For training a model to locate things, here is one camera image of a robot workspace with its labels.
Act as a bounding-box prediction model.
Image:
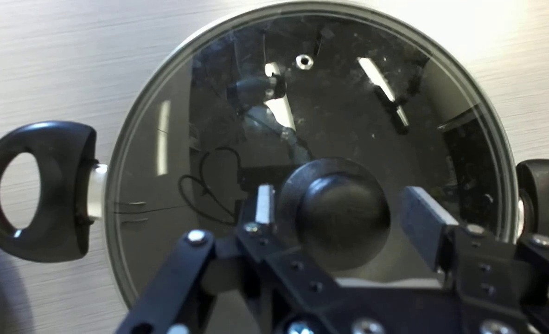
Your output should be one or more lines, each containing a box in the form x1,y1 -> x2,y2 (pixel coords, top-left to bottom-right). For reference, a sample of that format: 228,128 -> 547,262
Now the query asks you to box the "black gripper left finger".
115,182 -> 300,334

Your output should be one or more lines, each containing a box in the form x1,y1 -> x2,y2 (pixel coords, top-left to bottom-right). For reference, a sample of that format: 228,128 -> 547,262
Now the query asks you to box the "glass lid with black knob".
104,0 -> 521,312

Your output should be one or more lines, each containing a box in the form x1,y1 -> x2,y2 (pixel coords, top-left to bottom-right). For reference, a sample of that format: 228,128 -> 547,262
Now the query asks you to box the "large black cooking pot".
0,119 -> 549,265

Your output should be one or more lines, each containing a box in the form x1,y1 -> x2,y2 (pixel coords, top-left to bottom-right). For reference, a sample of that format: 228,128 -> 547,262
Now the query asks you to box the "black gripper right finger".
402,184 -> 549,334

